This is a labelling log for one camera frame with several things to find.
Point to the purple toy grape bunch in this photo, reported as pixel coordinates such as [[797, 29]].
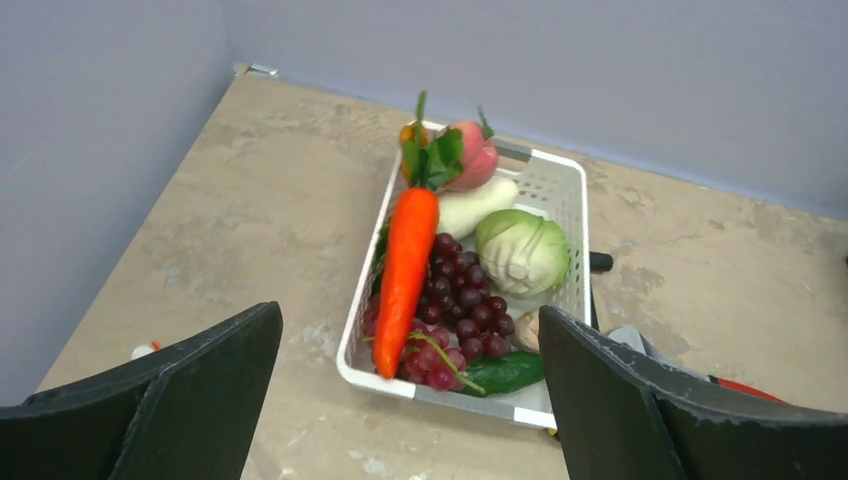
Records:
[[458, 322]]

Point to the pink toy peach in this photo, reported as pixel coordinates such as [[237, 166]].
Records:
[[479, 157]]

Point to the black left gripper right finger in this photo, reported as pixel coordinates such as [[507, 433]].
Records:
[[621, 414]]

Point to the clear zip top bag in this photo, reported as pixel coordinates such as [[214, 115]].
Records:
[[144, 350]]

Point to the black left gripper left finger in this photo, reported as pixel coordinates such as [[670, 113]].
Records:
[[188, 411]]

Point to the orange toy carrot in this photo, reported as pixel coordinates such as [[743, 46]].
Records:
[[410, 237]]

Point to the green toy cabbage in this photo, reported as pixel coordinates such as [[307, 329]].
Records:
[[523, 254]]

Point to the white plastic basket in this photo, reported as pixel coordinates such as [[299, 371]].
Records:
[[551, 186]]

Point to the red handled adjustable wrench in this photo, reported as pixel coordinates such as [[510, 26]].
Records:
[[739, 387]]

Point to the beige toy garlic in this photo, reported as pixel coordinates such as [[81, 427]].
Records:
[[526, 332]]

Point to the black hammer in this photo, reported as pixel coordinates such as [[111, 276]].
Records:
[[599, 263]]

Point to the green toy cucumber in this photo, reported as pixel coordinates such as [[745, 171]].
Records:
[[506, 375]]

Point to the white toy radish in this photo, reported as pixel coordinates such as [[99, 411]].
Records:
[[461, 212]]

